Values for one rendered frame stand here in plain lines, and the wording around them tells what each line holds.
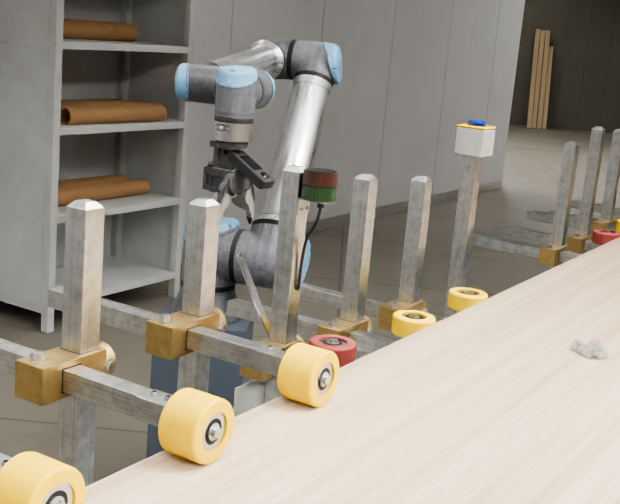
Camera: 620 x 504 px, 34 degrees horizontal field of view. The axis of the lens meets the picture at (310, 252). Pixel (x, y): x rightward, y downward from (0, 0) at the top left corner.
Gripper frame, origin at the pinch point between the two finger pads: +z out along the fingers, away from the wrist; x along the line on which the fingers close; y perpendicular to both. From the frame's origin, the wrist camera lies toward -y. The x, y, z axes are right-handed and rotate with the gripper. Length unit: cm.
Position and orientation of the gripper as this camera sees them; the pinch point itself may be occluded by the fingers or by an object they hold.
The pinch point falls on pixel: (233, 228)
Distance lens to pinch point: 235.5
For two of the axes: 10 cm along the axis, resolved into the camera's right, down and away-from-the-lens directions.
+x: -5.4, 1.4, -8.3
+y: -8.4, -1.9, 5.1
